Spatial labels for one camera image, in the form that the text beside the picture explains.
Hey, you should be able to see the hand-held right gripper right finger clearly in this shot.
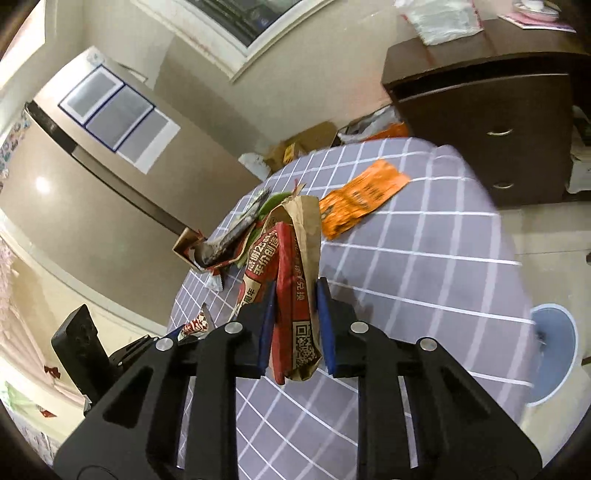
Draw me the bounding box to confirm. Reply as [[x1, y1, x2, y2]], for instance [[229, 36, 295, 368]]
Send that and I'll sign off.
[[315, 276, 544, 480]]

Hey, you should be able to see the beige refrigerator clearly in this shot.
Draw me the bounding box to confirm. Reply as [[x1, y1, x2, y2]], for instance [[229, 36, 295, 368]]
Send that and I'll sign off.
[[0, 45, 260, 320]]

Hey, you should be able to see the pink paper sheet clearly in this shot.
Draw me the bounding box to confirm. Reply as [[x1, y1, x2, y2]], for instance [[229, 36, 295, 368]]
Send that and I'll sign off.
[[498, 8, 579, 34]]

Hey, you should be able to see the dark wooden drawer cabinet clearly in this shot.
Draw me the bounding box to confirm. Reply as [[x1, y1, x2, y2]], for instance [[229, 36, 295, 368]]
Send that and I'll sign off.
[[382, 17, 591, 207]]

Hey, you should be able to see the silver foil wrapper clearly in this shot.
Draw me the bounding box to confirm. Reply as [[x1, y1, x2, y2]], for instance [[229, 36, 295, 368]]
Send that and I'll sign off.
[[198, 186, 274, 269]]

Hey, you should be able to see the orange snack packet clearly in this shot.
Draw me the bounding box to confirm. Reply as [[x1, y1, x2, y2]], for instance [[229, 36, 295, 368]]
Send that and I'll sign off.
[[318, 160, 411, 240]]

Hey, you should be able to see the group of fridge magnets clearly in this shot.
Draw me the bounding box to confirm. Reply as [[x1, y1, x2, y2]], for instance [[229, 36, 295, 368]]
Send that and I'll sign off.
[[0, 110, 34, 182]]

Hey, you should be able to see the stack of white bowls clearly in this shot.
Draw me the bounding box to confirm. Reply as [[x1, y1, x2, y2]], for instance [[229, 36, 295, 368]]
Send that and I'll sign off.
[[514, 0, 560, 22]]

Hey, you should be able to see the plain white paper sheet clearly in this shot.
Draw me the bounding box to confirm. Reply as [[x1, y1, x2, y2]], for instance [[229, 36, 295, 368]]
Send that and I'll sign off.
[[114, 110, 181, 175]]

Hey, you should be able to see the clear plastic carrier bag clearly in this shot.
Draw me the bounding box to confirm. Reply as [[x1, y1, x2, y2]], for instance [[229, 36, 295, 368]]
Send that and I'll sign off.
[[394, 0, 484, 46]]

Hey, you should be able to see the open cardboard box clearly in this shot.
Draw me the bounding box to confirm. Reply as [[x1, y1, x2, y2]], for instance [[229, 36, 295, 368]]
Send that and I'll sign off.
[[265, 120, 339, 175]]

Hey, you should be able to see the brown paper bag red print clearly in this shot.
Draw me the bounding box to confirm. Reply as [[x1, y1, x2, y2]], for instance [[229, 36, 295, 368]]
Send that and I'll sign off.
[[235, 194, 325, 385]]

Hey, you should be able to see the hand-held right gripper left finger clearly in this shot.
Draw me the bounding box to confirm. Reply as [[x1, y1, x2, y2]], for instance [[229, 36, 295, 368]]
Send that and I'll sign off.
[[54, 279, 280, 480]]

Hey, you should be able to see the red white small wrapper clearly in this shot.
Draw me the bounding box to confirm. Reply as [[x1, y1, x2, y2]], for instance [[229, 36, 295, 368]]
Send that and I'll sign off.
[[182, 308, 214, 343]]

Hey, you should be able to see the printed box under desk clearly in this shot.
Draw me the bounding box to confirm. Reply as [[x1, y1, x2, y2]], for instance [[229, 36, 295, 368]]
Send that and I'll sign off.
[[570, 106, 591, 195]]

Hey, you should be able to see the white framed sliding window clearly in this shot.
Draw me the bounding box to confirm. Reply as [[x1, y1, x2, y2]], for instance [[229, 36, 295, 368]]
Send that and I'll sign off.
[[133, 0, 334, 82]]

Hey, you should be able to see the blue framed paper sheet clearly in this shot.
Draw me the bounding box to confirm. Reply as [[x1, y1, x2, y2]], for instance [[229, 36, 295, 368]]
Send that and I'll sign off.
[[58, 64, 125, 125], [84, 85, 156, 152]]

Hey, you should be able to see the blue plastic waste bin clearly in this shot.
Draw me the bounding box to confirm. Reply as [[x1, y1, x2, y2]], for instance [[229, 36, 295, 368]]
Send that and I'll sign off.
[[525, 302, 579, 408]]

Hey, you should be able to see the orange printed cardboard box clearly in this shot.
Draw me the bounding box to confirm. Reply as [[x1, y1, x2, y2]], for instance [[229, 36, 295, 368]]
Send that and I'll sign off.
[[339, 108, 410, 145]]

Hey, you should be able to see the grey checked tablecloth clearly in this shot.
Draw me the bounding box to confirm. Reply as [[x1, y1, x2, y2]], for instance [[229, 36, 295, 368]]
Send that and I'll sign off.
[[168, 136, 540, 480]]

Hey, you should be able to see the small brown red carton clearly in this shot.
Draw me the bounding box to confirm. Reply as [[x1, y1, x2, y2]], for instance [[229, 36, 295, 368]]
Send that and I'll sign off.
[[172, 227, 207, 269]]

